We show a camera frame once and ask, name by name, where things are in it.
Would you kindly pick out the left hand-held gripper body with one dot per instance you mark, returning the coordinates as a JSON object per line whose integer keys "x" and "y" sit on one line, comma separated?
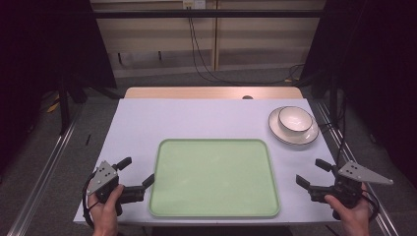
{"x": 104, "y": 177}

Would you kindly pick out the black metal stand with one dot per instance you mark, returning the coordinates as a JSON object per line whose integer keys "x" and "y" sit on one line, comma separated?
{"x": 64, "y": 105}

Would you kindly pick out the black horizontal bar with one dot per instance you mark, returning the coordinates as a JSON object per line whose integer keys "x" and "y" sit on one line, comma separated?
{"x": 203, "y": 13}

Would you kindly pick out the person's right hand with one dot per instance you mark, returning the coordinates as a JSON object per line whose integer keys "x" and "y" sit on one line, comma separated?
{"x": 352, "y": 219}

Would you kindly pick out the white plate with dark rim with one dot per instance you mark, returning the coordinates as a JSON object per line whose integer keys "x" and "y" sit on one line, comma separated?
{"x": 296, "y": 140}

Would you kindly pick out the wooden table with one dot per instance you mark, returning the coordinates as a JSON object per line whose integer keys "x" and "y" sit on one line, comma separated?
{"x": 196, "y": 92}

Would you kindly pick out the white table cover sheet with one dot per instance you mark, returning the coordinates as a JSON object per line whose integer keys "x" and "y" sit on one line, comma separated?
{"x": 196, "y": 118}

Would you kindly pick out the aluminium floor rail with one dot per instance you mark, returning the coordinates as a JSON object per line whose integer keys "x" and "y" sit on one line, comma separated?
{"x": 46, "y": 170}
{"x": 337, "y": 137}

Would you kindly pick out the white bowl with dark rim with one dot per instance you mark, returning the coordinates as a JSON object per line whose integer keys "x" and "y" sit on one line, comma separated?
{"x": 295, "y": 119}

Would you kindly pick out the light green tray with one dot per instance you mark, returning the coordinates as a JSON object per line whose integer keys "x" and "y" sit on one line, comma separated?
{"x": 213, "y": 178}

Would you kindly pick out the black curtain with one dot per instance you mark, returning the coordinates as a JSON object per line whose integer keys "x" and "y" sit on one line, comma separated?
{"x": 377, "y": 65}
{"x": 39, "y": 49}

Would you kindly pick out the person's left hand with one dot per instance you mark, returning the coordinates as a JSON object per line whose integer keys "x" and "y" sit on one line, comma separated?
{"x": 106, "y": 216}

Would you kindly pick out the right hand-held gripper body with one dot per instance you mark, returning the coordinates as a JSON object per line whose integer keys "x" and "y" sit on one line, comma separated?
{"x": 347, "y": 187}

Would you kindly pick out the dark round table cap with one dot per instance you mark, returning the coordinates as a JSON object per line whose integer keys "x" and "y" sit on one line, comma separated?
{"x": 247, "y": 97}

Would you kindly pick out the wooden wall post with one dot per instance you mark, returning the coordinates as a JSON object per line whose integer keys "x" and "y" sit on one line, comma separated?
{"x": 215, "y": 39}

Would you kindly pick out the yellow floor tape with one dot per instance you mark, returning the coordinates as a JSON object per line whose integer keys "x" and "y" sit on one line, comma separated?
{"x": 53, "y": 106}

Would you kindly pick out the white wall socket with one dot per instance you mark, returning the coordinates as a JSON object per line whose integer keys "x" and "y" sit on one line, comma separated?
{"x": 194, "y": 3}

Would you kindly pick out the small black floor object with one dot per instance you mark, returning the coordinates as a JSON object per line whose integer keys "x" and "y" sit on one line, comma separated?
{"x": 88, "y": 139}

